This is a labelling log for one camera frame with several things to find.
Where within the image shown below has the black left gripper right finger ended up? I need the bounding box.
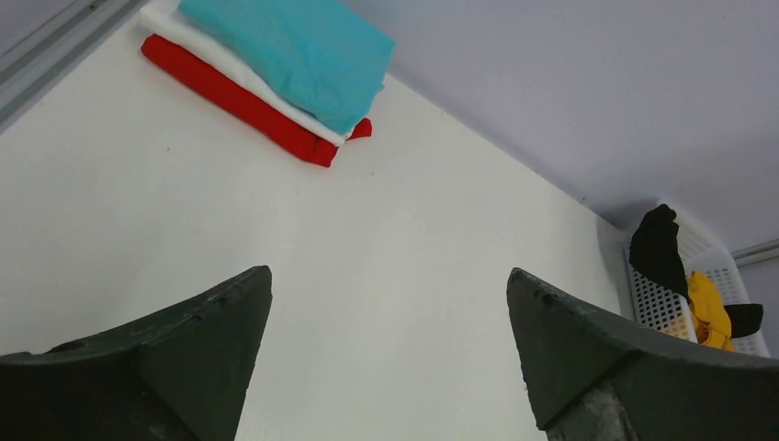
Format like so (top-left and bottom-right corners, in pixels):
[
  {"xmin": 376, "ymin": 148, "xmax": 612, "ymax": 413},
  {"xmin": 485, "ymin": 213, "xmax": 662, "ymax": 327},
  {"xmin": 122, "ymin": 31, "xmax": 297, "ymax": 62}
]
[{"xmin": 506, "ymin": 268, "xmax": 778, "ymax": 440}]

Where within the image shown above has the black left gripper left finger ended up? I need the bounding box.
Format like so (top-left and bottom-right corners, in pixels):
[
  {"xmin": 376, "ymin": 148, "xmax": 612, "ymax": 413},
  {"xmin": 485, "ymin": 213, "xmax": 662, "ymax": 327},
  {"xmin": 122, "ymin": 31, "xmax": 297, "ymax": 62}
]
[{"xmin": 1, "ymin": 266, "xmax": 273, "ymax": 440}]

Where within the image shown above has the yellow t-shirt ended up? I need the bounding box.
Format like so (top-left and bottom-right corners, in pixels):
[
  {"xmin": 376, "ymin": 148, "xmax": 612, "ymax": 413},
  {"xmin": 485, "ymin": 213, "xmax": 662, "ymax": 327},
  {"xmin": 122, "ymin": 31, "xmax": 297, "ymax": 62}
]
[{"xmin": 687, "ymin": 272, "xmax": 736, "ymax": 352}]

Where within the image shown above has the black t-shirt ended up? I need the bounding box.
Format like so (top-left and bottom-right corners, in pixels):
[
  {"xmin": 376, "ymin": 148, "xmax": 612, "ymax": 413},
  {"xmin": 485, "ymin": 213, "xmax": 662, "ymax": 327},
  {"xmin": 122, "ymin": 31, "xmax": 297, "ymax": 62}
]
[{"xmin": 628, "ymin": 204, "xmax": 764, "ymax": 342}]

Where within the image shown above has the folded red t-shirt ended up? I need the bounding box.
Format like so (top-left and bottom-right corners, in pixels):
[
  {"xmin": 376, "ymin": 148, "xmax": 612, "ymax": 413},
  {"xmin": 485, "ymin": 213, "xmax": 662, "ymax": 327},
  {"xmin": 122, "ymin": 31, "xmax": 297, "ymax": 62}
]
[{"xmin": 141, "ymin": 34, "xmax": 339, "ymax": 168}]

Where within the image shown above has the folded turquoise t-shirt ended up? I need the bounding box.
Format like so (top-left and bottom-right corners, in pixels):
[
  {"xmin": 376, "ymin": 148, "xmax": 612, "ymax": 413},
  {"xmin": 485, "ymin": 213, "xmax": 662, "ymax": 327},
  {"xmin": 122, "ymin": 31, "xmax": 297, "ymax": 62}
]
[{"xmin": 177, "ymin": 1, "xmax": 396, "ymax": 135}]

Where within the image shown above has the folded white t-shirt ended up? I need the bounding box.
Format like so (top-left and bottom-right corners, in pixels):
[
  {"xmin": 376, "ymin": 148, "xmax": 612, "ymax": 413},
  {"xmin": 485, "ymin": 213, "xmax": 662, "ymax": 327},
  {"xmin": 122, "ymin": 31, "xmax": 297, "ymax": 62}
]
[{"xmin": 138, "ymin": 1, "xmax": 362, "ymax": 146}]

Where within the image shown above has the aluminium frame rail left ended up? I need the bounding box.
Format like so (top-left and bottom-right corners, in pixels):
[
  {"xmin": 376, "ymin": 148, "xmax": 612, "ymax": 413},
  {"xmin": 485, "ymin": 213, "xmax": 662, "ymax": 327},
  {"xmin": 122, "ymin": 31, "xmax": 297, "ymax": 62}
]
[{"xmin": 1, "ymin": 1, "xmax": 144, "ymax": 130}]

